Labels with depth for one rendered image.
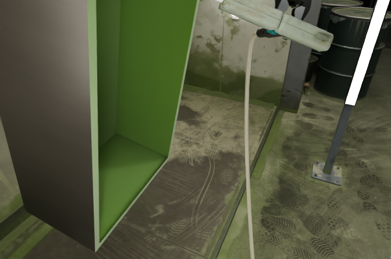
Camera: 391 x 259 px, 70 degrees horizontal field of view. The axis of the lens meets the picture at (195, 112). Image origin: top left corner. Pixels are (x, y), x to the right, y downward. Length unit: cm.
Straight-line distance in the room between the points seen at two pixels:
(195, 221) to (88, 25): 140
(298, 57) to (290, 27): 200
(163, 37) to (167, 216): 108
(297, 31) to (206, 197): 137
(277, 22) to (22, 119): 76
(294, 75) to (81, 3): 241
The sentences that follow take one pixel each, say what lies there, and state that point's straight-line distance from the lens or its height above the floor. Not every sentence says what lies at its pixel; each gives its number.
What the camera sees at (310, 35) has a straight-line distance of 79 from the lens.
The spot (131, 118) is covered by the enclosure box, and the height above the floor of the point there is 66.
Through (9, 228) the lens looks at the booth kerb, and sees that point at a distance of 200.
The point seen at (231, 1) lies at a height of 134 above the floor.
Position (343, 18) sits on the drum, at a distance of 319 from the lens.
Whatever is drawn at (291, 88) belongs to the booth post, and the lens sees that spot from 288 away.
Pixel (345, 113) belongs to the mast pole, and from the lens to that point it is 203.
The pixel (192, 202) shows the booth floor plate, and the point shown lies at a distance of 188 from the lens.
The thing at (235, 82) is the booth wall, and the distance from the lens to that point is 299.
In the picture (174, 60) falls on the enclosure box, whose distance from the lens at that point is 125.
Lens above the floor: 146
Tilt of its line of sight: 31 degrees down
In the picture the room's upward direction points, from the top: straight up
